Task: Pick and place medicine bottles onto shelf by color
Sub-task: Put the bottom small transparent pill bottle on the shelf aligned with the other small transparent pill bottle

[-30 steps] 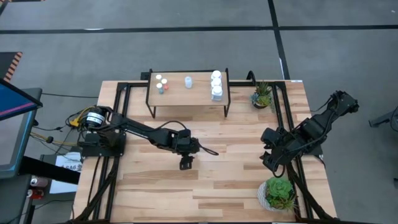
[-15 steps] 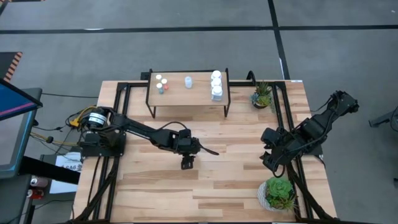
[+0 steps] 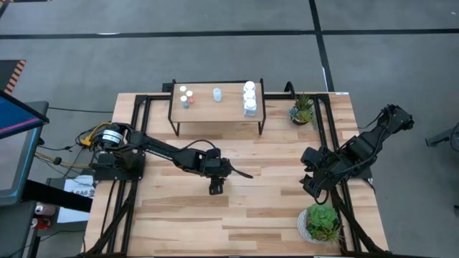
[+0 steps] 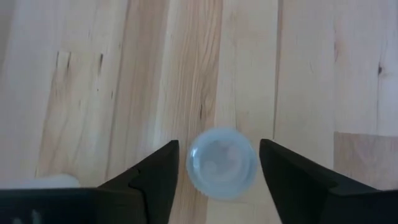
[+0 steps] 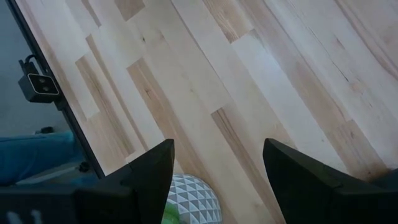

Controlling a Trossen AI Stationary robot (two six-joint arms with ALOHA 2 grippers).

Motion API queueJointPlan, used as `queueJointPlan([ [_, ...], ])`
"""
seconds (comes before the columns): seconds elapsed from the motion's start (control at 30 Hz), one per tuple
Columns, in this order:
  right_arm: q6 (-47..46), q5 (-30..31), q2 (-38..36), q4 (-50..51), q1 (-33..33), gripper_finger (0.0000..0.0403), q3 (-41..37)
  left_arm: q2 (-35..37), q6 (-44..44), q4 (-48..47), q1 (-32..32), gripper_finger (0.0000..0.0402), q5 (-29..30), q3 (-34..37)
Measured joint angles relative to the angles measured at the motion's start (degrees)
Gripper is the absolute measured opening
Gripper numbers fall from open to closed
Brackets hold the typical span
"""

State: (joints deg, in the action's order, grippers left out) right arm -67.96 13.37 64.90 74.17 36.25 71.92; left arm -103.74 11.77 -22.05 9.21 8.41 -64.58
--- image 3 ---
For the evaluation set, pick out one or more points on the grey panel blue edge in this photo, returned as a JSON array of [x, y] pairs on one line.
[[14, 168]]

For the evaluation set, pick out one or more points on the green succulent white patterned pot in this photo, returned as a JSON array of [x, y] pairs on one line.
[[321, 218]]

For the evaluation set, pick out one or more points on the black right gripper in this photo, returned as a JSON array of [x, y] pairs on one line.
[[327, 170]]

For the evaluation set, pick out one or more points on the large white medicine bottle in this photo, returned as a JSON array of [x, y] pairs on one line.
[[250, 106], [249, 86]]

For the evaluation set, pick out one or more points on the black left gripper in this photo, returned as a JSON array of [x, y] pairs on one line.
[[218, 167]]

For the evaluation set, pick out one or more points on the red drink can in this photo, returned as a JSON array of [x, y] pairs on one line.
[[41, 224]]

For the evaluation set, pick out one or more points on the small succulent plant dark pot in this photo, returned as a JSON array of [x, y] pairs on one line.
[[303, 113]]

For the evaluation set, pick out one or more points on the plain white paper sheet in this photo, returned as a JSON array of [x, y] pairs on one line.
[[71, 215]]

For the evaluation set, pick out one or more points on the dark grey cabinet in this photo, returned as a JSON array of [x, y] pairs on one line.
[[14, 229]]

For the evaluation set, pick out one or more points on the black stand beam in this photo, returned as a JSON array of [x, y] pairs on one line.
[[54, 195]]

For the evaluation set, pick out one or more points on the white printed paper sheet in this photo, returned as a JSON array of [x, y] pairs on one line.
[[77, 186]]

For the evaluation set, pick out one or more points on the small black box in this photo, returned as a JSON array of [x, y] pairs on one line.
[[166, 87]]

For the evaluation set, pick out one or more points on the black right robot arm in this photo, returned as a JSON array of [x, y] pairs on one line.
[[365, 143]]

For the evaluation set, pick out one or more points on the black aluminium table frame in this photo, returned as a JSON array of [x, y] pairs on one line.
[[138, 107]]

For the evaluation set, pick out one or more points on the monitor with blue screen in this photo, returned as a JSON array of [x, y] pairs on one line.
[[18, 118]]

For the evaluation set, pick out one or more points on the black orange hazard striped mat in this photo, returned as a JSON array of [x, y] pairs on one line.
[[16, 73]]

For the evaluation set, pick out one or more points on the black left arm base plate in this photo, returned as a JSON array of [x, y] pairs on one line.
[[107, 175]]

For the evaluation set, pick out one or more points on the wooden shelf black metal frame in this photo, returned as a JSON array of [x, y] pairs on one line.
[[215, 111]]

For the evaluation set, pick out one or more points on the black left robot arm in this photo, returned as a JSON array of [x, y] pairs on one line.
[[161, 150]]

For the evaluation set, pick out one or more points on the white drink can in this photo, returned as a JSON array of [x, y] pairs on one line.
[[43, 209]]

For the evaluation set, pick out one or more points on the small orange medicine bottle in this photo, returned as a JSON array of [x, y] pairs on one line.
[[190, 94]]

